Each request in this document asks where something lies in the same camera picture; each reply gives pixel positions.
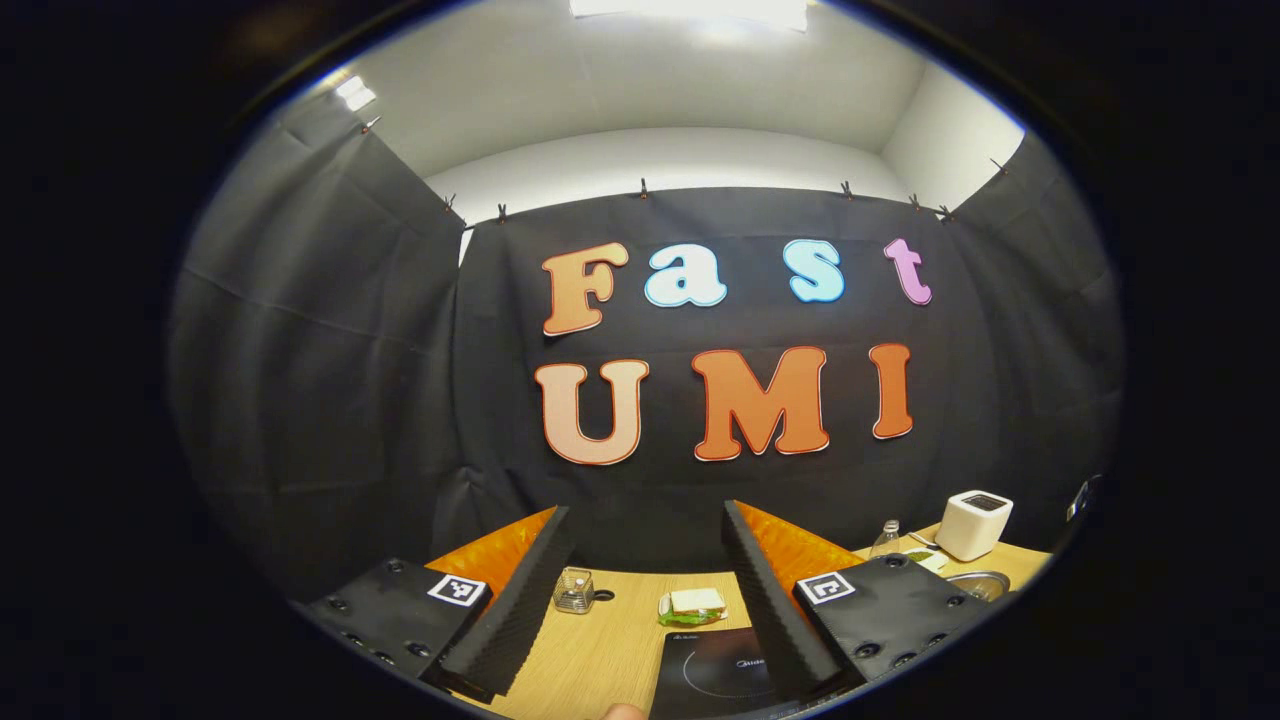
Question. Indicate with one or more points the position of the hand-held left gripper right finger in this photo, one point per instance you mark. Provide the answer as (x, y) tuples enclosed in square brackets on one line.
[(775, 620)]

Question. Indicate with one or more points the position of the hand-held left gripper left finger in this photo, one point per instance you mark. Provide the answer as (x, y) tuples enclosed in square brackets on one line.
[(520, 620)]

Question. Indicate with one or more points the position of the black induction cooktop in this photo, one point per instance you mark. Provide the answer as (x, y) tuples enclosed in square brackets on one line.
[(710, 675)]

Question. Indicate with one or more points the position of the stainless steel pot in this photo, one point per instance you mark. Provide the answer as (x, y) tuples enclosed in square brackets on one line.
[(982, 583)]

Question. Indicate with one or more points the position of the sandwich with lettuce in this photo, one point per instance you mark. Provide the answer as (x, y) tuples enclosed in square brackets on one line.
[(692, 605)]

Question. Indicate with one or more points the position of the white toaster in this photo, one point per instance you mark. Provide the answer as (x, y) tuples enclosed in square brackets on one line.
[(973, 525)]

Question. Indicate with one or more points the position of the clear plastic water bottle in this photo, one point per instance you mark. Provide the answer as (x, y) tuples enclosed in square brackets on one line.
[(886, 542)]

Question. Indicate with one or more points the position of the white divided bean dish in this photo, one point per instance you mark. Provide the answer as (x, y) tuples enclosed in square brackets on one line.
[(928, 559)]

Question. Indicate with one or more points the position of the black backdrop cloth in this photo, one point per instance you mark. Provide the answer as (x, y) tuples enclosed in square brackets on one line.
[(350, 400)]

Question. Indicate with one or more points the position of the small ceiling light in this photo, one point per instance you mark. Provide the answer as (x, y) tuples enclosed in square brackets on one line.
[(355, 93)]

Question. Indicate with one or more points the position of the ceiling light panel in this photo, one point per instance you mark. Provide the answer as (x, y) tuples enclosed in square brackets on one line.
[(690, 10)]

